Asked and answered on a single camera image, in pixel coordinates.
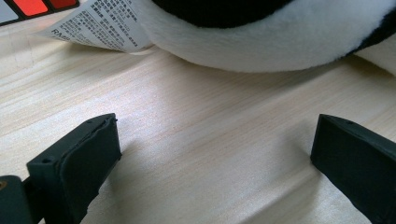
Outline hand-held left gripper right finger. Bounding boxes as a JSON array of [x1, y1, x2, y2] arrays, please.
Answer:
[[310, 113, 396, 224]]

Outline plush panda toy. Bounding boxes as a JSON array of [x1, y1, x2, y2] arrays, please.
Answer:
[[40, 0, 396, 76]]

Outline multicoloured puzzle cube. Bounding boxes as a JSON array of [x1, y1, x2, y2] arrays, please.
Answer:
[[0, 0, 80, 27]]

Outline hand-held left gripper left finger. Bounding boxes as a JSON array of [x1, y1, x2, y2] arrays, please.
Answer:
[[26, 112, 122, 224]]

